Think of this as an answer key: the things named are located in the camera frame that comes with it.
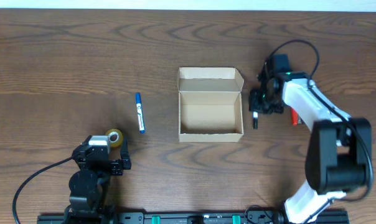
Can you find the black whiteboard marker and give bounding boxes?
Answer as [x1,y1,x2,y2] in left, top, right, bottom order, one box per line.
[253,111,258,129]

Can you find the orange black stapler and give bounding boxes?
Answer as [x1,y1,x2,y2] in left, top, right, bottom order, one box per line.
[291,108,301,126]

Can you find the cardboard box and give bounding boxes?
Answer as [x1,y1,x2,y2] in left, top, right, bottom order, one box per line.
[177,67,244,142]

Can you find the blue whiteboard marker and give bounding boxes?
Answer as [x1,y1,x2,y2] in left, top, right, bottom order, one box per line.
[136,93,145,134]

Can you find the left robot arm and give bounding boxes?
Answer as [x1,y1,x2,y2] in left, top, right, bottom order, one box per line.
[63,135,131,224]

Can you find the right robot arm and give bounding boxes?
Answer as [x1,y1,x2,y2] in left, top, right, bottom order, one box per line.
[249,54,374,223]

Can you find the yellow tape roll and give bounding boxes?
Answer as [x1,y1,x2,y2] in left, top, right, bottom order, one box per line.
[106,129,124,148]

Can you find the black mounting rail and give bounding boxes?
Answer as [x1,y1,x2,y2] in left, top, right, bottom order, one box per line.
[37,207,350,224]

